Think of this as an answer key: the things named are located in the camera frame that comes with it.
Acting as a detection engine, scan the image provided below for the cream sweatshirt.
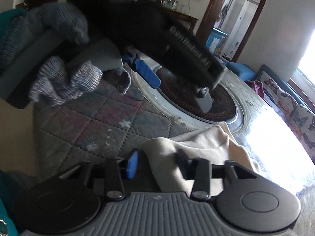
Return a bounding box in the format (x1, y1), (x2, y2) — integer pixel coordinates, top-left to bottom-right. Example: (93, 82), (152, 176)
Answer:
(142, 122), (260, 195)

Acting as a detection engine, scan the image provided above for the grey knit gloved hand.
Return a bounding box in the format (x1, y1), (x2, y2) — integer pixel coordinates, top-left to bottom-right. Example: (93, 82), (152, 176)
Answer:
(1, 3), (131, 109)

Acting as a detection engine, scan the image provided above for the black induction cooktop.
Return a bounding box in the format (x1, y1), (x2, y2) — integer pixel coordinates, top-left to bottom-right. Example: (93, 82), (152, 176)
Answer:
(157, 70), (238, 125)

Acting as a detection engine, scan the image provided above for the quilted grey star tablecloth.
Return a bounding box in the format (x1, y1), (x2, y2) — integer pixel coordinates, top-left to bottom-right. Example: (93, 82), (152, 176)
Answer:
(34, 72), (314, 235)

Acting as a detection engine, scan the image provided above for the blue corner sofa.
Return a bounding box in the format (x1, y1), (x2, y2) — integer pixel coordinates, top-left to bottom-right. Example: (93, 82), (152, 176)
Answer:
(222, 61), (315, 118)

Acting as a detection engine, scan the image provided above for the magenta garment on sofa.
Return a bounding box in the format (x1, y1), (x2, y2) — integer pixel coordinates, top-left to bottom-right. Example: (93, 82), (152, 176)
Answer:
(245, 80), (264, 99)

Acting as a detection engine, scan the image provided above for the blue small cabinet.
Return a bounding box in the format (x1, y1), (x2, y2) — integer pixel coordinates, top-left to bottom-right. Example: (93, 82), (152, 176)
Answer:
(206, 28), (227, 54)

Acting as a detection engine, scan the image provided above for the long butterfly cushion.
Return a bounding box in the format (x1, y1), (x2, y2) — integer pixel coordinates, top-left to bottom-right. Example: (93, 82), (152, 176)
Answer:
(255, 71), (298, 121)

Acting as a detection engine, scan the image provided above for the large butterfly cushion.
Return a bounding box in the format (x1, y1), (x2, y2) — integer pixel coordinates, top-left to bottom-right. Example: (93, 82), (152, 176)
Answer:
(288, 104), (315, 162)

